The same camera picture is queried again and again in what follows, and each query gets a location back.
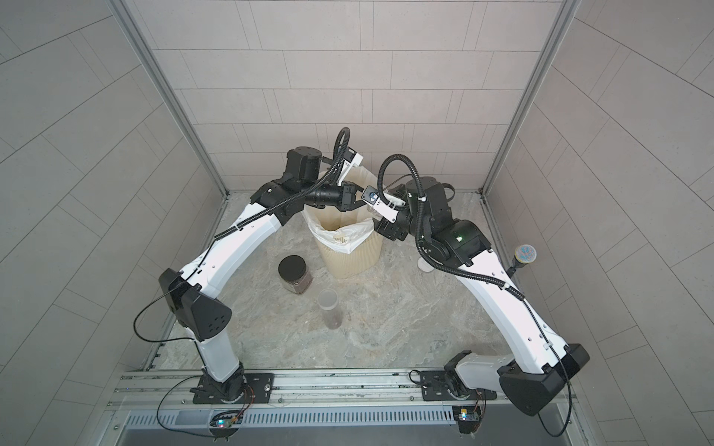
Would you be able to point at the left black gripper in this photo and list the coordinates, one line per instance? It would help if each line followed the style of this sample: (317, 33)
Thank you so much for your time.
(344, 195)

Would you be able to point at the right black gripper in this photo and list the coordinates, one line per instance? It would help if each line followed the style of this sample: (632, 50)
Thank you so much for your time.
(389, 229)

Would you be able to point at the white jar lid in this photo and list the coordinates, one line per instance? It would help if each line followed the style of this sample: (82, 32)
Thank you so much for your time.
(424, 266)

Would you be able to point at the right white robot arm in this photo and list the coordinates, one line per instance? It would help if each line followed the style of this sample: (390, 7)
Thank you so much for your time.
(540, 364)

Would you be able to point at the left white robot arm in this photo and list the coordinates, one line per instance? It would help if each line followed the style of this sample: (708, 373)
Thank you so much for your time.
(192, 293)

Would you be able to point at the white trash bag liner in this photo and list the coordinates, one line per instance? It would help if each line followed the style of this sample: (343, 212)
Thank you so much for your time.
(341, 232)

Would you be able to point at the beige ribbed trash bin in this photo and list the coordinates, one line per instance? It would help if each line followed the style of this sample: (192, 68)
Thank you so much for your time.
(345, 266)

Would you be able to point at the black lid glass jar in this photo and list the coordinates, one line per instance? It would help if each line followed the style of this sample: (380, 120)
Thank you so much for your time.
(295, 274)

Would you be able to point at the small frosted lid jar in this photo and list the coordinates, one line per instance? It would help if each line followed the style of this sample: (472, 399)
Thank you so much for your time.
(330, 307)

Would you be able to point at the round knob on stalk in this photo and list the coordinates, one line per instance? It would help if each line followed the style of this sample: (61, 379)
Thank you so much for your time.
(524, 255)

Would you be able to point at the right circuit board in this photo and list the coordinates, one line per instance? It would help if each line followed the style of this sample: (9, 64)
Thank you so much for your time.
(468, 419)

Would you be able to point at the circuit board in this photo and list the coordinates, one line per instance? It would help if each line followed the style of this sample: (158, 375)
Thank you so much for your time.
(468, 419)
(225, 420)

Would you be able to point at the left circuit board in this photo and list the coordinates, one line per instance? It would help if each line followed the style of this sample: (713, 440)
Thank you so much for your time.
(225, 420)

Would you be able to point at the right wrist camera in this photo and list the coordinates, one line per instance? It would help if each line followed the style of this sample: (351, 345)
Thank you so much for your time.
(388, 208)

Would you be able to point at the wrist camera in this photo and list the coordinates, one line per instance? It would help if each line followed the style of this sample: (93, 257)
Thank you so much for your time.
(388, 208)
(350, 159)

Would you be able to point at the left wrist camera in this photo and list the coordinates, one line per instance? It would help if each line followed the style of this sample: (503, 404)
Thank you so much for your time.
(350, 159)

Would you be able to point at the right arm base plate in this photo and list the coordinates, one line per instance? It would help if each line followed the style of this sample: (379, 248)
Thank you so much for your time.
(446, 386)

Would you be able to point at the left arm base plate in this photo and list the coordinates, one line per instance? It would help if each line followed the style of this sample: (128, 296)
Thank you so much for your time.
(239, 389)

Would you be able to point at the aluminium mounting rail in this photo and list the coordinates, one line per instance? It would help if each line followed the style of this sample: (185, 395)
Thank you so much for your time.
(274, 389)

